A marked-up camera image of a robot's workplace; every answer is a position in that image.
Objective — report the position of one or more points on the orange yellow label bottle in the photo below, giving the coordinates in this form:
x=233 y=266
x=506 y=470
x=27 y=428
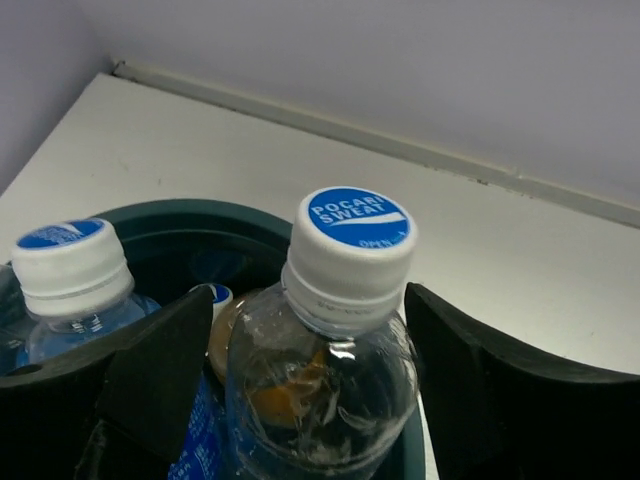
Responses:
x=225 y=310

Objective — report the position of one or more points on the blue label white cap bottle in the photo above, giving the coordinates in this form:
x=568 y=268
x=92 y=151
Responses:
x=76 y=287

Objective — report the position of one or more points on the aluminium rail on table edge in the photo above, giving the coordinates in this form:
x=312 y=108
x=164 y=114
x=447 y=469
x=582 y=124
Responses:
x=425 y=156

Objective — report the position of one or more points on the clear bottle sideways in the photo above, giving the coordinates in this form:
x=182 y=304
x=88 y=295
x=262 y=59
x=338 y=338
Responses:
x=321 y=372

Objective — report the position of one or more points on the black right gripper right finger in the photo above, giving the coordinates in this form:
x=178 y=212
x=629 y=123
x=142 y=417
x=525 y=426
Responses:
x=499 y=408

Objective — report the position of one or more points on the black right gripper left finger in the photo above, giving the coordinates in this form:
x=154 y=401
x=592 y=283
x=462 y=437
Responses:
x=116 y=407

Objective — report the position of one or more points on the dark green ribbed bin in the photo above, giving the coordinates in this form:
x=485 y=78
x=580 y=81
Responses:
x=175 y=244

